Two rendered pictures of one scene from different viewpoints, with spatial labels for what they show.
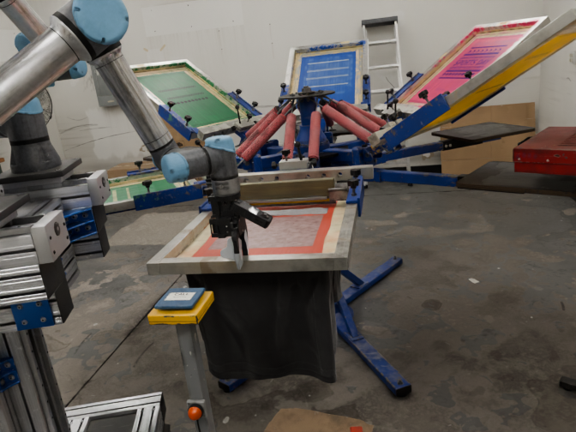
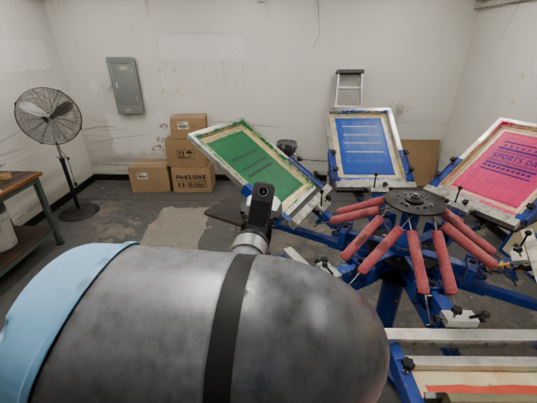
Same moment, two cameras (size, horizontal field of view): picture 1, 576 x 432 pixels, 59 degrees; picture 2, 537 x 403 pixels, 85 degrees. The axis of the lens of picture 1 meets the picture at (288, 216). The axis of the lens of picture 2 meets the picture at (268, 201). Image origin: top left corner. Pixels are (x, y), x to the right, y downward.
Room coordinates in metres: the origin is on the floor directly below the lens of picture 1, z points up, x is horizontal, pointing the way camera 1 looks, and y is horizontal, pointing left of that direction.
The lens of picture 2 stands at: (1.54, 0.86, 2.02)
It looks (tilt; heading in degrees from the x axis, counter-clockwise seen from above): 27 degrees down; 348
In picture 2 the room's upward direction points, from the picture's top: straight up
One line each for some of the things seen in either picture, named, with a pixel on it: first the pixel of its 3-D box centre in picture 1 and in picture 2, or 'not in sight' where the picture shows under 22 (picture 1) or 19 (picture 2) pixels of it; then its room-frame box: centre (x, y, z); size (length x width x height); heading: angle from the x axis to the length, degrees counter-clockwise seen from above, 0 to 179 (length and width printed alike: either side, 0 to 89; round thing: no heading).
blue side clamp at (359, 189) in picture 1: (356, 195); not in sight; (1.88, -0.27, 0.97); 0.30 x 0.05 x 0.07; 168
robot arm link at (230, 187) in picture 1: (225, 186); not in sight; (1.34, 0.16, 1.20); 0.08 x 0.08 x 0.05
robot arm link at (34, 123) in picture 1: (21, 117); not in sight; (1.66, 0.80, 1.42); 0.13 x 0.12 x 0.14; 71
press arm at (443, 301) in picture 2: not in sight; (448, 315); (2.25, -0.06, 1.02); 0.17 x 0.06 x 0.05; 168
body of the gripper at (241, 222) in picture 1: (227, 214); not in sight; (1.34, 0.16, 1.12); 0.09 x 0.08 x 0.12; 78
